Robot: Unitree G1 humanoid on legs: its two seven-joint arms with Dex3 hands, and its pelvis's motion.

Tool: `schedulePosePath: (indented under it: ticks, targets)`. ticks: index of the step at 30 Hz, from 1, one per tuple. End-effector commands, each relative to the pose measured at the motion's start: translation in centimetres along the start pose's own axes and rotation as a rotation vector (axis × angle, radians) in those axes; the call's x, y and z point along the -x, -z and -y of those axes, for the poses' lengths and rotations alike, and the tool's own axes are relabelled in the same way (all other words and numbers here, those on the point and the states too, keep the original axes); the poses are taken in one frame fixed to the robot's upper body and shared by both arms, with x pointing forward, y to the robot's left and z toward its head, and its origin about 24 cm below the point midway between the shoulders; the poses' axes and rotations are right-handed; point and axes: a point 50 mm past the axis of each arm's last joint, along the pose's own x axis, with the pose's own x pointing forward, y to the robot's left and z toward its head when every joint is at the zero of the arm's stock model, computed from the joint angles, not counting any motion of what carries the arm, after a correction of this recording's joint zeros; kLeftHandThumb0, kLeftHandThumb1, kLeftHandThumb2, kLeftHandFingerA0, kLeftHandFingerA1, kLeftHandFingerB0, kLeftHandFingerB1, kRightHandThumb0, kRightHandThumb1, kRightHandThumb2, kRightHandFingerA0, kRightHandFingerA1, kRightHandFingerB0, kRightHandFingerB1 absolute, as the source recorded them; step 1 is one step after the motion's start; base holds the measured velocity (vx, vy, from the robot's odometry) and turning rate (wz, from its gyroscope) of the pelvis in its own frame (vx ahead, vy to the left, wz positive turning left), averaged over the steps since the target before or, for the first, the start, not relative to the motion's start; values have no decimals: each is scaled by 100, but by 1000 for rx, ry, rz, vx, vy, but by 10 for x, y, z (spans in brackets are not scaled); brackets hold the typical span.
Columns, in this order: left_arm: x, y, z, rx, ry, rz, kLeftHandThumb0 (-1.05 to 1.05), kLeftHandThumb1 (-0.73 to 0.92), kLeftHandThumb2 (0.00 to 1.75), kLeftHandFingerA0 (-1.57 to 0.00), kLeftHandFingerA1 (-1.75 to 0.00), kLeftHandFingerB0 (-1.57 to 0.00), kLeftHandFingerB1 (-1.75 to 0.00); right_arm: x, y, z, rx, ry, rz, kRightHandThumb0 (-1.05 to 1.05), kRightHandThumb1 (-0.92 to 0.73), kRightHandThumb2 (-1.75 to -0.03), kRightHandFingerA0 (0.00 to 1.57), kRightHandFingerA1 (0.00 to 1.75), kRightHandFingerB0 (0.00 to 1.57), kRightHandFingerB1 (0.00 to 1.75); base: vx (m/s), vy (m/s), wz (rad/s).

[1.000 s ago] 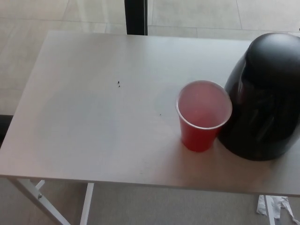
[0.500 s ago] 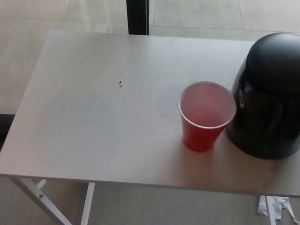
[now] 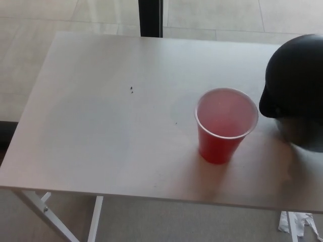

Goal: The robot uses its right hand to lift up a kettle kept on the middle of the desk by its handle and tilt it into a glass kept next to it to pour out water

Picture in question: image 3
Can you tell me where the black electric kettle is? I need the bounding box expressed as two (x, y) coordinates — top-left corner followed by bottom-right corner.
(259, 34), (323, 153)

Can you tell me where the red plastic cup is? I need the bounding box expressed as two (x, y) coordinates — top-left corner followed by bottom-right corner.
(194, 87), (259, 165)

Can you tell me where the straight white metal table leg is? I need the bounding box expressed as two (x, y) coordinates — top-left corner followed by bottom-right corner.
(88, 196), (104, 242)
(286, 210), (299, 242)

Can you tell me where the slanted white metal table leg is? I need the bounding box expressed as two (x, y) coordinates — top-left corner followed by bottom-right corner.
(12, 191), (77, 242)

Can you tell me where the crumpled white paper scrap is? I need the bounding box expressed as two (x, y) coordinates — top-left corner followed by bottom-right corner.
(278, 211), (321, 242)

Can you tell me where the black vertical window post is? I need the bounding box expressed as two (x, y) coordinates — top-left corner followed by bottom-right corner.
(138, 0), (164, 38)

